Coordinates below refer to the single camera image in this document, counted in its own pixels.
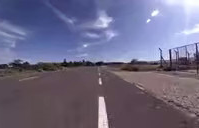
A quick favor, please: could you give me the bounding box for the white dashed centre line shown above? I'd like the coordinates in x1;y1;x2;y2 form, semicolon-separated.
97;66;110;128

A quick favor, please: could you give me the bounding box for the wire mesh fence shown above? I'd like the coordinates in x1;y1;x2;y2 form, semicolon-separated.
158;39;199;75

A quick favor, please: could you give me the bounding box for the grey asphalt road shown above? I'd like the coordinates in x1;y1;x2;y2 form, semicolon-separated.
0;66;199;128

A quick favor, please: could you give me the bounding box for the pale gravel roadside strip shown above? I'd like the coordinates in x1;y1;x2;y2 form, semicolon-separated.
107;69;199;125

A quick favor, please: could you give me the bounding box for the distant row of trees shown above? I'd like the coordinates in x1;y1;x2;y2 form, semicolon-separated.
8;58;161;71

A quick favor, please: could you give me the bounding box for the white road edge line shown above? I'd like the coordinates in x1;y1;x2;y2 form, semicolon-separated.
18;75;41;83

